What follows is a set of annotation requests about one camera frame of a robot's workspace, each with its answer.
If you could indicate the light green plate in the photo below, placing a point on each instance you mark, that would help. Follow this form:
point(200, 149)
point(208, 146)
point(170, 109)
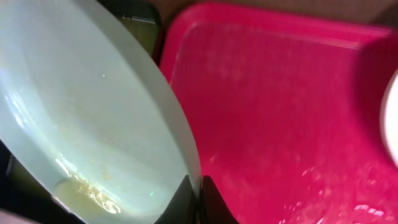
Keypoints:
point(87, 112)

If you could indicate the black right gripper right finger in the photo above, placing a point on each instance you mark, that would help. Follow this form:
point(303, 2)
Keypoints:
point(213, 209)

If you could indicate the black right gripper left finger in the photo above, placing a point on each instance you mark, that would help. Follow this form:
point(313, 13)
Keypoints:
point(181, 209)

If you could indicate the white plate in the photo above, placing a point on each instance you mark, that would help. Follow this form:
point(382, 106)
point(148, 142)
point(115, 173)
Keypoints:
point(388, 118)

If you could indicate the red plastic tray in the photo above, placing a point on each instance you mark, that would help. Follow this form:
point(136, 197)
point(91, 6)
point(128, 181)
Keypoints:
point(285, 112)

